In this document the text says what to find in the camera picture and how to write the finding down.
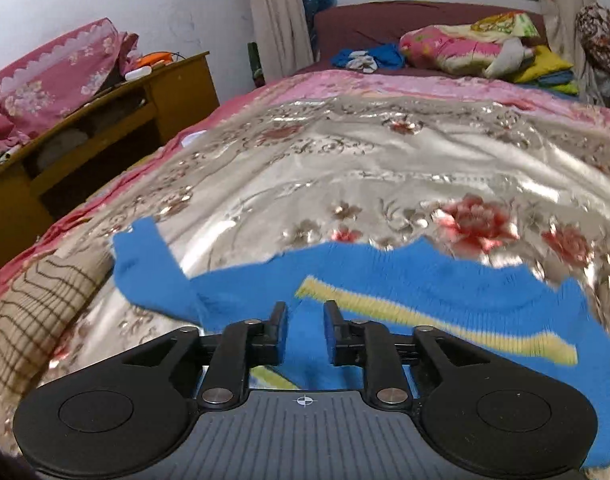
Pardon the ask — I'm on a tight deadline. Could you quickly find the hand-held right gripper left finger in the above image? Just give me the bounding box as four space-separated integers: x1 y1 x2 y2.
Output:
121 301 289 409

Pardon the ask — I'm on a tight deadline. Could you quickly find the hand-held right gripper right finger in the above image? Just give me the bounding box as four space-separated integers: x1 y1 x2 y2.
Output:
323 300 490 409

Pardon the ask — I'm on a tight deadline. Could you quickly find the blue sweater with yellow stripe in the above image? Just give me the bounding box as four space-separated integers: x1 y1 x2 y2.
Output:
112 217 610 471

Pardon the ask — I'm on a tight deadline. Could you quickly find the pile of blue clothes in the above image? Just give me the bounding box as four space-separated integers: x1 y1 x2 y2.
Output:
331 44 407 72

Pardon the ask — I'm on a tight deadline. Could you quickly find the floral satin bedspread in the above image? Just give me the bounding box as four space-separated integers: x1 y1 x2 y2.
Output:
0 70 610 461

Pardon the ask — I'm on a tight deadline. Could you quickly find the wooden side cabinet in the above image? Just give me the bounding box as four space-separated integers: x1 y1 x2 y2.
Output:
0 51 221 277

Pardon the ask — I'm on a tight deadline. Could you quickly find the white grey cloth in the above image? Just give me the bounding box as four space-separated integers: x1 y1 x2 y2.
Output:
347 52 379 72

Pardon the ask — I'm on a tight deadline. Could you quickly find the orange object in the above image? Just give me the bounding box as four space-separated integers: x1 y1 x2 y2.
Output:
135 51 175 67

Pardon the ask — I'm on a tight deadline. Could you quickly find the maroon bed sheet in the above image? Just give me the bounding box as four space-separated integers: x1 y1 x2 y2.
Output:
312 2 548 79

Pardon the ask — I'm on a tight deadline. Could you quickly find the folded pink floral quilt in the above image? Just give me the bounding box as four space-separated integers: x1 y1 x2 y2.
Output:
400 11 540 79

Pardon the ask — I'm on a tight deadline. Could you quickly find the beige curtain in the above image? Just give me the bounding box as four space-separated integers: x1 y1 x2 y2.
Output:
522 0 600 106
244 0 314 82

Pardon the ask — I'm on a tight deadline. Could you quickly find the blue plastic bag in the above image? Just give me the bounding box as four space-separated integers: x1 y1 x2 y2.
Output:
300 0 338 45

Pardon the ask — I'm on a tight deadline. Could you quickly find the pink floral cloth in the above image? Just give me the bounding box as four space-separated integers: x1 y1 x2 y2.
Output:
0 17 141 157

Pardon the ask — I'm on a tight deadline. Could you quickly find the folded blue green cloth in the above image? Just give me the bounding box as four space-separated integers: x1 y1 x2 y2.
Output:
537 71 582 96

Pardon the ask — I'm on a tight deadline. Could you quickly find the yellow cloth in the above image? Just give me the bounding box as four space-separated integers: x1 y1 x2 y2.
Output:
512 45 576 85

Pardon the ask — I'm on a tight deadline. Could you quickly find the brown floral garment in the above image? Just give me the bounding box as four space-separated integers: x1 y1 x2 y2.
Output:
575 2 610 107

